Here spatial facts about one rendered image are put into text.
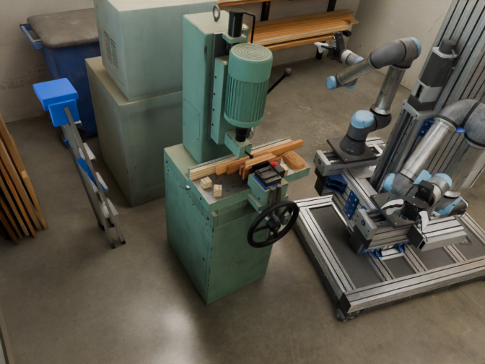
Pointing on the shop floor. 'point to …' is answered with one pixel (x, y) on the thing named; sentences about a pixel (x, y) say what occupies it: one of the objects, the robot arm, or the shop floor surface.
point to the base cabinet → (212, 245)
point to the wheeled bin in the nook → (68, 55)
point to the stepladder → (52, 99)
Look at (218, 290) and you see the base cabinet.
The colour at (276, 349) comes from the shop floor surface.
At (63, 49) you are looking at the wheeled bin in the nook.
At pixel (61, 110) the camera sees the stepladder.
